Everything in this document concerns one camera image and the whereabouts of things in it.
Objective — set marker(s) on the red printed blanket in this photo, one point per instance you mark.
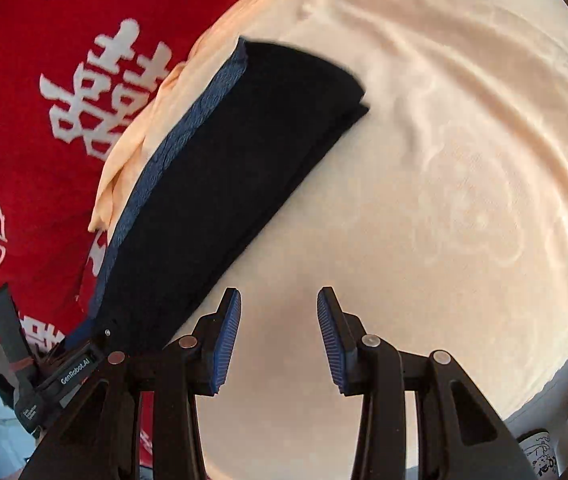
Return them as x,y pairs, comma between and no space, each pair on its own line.
28,35

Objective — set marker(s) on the peach embossed blanket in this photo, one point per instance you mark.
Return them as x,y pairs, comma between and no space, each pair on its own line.
439,160

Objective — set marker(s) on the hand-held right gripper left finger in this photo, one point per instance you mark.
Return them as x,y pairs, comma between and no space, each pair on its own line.
228,340

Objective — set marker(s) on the black pants with blue waistband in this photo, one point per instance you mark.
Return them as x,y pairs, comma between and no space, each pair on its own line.
203,210

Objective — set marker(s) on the white printed shoe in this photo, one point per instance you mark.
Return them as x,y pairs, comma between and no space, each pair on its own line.
541,455

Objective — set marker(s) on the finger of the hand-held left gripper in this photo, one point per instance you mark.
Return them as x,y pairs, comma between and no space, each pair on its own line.
6,317
97,331

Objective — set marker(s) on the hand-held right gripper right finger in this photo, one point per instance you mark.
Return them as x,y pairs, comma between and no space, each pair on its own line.
331,340

